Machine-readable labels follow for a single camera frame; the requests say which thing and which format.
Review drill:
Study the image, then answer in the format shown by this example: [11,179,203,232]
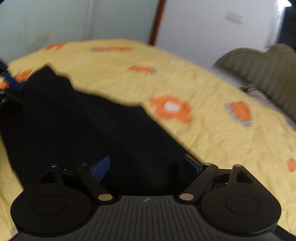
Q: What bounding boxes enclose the black pants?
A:
[1,66,199,196]

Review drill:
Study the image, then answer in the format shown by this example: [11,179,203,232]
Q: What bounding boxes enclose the yellow floral bed sheet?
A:
[1,40,295,240]

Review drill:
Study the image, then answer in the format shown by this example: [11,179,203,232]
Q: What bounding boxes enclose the frosted glass wardrobe door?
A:
[1,1,159,63]

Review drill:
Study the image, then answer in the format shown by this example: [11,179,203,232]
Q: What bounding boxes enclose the olive green padded headboard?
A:
[215,44,295,121]

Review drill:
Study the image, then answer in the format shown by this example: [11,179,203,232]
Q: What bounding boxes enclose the white wall switch plate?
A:
[224,11,243,25]

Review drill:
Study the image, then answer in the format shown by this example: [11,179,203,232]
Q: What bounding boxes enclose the brown wooden door frame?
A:
[149,0,166,46]

